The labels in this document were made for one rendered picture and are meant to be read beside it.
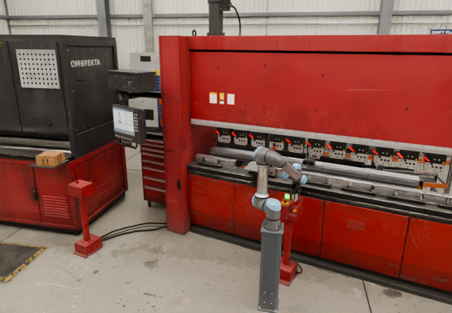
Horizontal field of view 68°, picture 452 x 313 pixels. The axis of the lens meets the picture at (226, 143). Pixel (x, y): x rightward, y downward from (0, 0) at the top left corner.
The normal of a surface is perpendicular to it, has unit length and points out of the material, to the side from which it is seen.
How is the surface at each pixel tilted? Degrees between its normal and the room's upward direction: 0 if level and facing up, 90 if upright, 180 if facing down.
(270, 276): 90
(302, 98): 90
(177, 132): 90
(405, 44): 90
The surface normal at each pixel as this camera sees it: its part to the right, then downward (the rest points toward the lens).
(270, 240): -0.22, 0.27
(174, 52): -0.43, 0.25
